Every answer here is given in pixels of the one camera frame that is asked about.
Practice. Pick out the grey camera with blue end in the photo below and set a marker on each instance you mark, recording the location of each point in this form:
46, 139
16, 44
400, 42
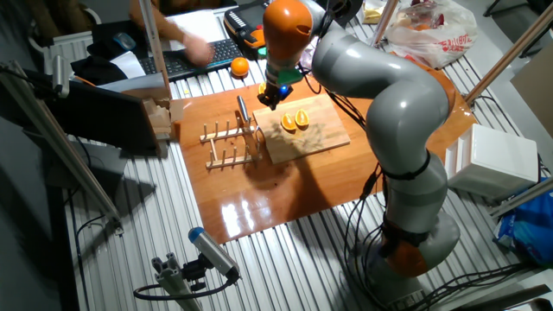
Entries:
214, 251

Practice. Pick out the dark computer mouse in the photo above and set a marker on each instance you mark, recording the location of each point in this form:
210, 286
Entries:
124, 41

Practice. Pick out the reddish glossy wooden board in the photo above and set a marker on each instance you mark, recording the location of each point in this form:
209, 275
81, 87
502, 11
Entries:
259, 194

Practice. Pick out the person hand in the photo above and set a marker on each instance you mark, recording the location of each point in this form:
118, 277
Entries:
198, 49

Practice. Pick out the bamboo cutting board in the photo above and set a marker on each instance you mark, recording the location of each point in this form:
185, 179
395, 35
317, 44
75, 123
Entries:
311, 138

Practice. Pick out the orange black teach pendant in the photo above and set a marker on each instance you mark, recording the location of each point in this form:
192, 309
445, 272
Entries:
244, 30

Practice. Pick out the blue plastic bag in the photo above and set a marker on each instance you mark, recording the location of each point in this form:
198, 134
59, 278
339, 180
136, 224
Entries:
527, 224

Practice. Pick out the forearm in brown sleeve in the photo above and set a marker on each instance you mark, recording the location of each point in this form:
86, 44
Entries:
166, 26

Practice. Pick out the white ribbed rack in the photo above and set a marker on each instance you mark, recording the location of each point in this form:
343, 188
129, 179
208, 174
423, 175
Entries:
69, 47

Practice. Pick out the large white paper sheet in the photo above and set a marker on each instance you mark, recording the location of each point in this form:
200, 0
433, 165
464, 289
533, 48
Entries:
205, 23

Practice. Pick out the small white paper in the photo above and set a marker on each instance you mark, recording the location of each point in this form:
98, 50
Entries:
129, 64

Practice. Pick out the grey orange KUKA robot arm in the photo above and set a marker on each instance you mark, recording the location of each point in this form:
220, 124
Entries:
402, 108

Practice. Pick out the white drawer box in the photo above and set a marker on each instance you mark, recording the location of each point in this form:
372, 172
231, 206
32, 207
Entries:
497, 160

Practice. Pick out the wooden peg dish rack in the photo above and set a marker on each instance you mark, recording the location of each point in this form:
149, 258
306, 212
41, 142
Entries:
226, 147

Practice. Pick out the black filament spool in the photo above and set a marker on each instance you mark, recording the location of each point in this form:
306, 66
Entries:
347, 8

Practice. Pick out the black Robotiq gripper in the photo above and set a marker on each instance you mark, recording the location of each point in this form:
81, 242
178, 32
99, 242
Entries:
273, 91

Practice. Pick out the orange wedge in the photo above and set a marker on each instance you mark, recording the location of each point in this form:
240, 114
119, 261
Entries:
261, 88

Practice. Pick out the black cloth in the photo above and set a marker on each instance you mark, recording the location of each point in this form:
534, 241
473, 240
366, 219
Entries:
95, 65

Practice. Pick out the black keyboard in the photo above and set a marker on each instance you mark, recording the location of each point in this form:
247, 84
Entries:
173, 65

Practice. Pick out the steel cleaver knife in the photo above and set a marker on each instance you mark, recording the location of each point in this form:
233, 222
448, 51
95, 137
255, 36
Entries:
244, 110

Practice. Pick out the clear plastic bag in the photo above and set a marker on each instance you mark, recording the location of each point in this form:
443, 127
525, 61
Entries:
307, 58

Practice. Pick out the whole orange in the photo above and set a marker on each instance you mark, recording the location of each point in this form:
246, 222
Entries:
239, 67

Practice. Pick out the short aluminium profile mount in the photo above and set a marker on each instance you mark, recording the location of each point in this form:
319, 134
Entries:
173, 281

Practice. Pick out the white red-print plastic bag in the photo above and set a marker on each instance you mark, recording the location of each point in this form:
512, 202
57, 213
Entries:
432, 39

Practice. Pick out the brown cardboard panel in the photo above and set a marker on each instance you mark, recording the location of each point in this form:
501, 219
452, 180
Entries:
535, 90

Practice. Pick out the aluminium frame post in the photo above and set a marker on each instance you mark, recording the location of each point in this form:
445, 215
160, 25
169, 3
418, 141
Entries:
60, 142
523, 196
384, 21
155, 52
510, 54

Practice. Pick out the black monitor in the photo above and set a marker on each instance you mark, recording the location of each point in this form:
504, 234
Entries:
103, 116

